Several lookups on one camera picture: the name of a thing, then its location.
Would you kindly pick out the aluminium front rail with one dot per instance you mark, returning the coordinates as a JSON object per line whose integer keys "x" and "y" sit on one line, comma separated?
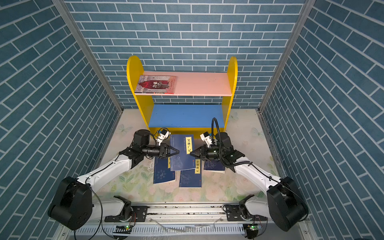
{"x": 183, "y": 213}

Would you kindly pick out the navy book bottom centre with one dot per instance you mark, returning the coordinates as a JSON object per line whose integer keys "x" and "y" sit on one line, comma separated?
{"x": 191, "y": 178}

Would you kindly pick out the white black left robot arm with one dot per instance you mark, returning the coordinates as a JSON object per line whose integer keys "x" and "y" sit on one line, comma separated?
{"x": 73, "y": 205}

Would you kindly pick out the right green circuit board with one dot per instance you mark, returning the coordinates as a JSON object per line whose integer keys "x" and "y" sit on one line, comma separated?
{"x": 251, "y": 231}

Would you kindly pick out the left green circuit board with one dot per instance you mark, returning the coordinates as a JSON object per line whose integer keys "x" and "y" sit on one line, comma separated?
{"x": 126, "y": 229}

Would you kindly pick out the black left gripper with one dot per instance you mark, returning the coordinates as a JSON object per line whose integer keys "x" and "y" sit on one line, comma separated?
{"x": 165, "y": 148}

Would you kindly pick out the floral table mat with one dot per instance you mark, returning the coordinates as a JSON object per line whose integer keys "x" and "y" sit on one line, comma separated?
{"x": 136, "y": 185}

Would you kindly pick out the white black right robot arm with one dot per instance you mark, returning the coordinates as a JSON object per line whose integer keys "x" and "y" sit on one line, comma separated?
{"x": 274, "y": 187}

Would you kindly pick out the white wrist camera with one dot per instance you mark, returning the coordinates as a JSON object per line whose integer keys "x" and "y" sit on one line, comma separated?
{"x": 162, "y": 135}
{"x": 206, "y": 137}

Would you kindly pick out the red illustrated cover book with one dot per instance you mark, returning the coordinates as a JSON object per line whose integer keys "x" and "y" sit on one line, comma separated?
{"x": 156, "y": 84}

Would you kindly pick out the navy book far left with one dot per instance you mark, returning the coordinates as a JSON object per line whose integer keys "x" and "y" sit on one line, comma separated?
{"x": 163, "y": 172}

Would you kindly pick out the green circuit board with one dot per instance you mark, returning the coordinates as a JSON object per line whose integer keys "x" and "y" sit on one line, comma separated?
{"x": 251, "y": 231}
{"x": 126, "y": 229}

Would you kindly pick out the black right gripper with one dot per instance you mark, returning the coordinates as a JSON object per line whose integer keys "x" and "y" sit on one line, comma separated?
{"x": 204, "y": 151}

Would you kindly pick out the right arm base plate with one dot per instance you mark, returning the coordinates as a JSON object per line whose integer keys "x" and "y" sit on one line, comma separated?
{"x": 239, "y": 212}

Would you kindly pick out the yellow pink blue bookshelf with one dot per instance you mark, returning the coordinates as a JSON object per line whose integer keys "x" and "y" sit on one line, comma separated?
{"x": 185, "y": 118}

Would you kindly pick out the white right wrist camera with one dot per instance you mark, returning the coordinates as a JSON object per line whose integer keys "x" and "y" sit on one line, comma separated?
{"x": 206, "y": 137}

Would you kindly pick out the navy book yellow label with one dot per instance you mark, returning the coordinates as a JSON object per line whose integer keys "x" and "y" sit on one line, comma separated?
{"x": 183, "y": 160}

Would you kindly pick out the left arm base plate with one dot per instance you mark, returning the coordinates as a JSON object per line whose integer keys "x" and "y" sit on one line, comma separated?
{"x": 121, "y": 210}

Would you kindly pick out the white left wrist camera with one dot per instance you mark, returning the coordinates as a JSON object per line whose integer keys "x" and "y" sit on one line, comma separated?
{"x": 162, "y": 135}

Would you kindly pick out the white slotted cable duct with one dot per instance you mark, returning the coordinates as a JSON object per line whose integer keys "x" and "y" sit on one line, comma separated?
{"x": 168, "y": 230}

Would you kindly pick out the navy book right side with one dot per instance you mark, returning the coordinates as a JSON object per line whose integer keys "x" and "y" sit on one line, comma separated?
{"x": 215, "y": 167}

